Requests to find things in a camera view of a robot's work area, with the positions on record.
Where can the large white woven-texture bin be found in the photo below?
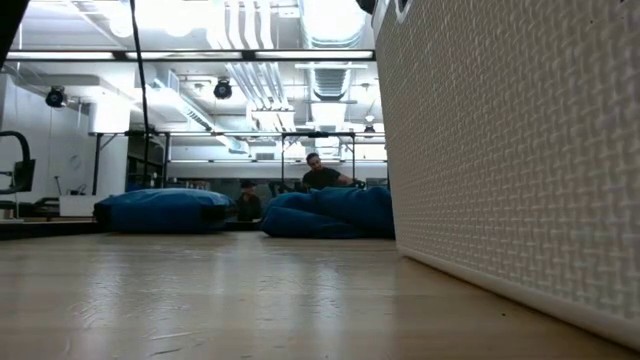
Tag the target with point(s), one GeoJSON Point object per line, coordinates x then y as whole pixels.
{"type": "Point", "coordinates": [525, 150]}

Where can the black table frame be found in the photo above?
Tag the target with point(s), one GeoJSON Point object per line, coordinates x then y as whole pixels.
{"type": "Point", "coordinates": [50, 229]}

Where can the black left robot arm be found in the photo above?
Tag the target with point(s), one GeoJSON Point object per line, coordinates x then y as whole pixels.
{"type": "Point", "coordinates": [7, 20]}

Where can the person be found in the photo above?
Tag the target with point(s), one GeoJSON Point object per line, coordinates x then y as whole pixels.
{"type": "Point", "coordinates": [248, 205]}
{"type": "Point", "coordinates": [322, 177]}

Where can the small black pendant lamp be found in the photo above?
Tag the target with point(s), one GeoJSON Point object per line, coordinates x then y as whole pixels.
{"type": "Point", "coordinates": [369, 131]}

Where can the dark blue scrub cloth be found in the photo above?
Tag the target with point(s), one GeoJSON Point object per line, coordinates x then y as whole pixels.
{"type": "Point", "coordinates": [330, 215]}

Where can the black ceiling spotlight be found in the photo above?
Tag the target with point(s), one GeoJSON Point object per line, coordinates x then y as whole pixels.
{"type": "Point", "coordinates": [55, 97]}
{"type": "Point", "coordinates": [222, 90]}

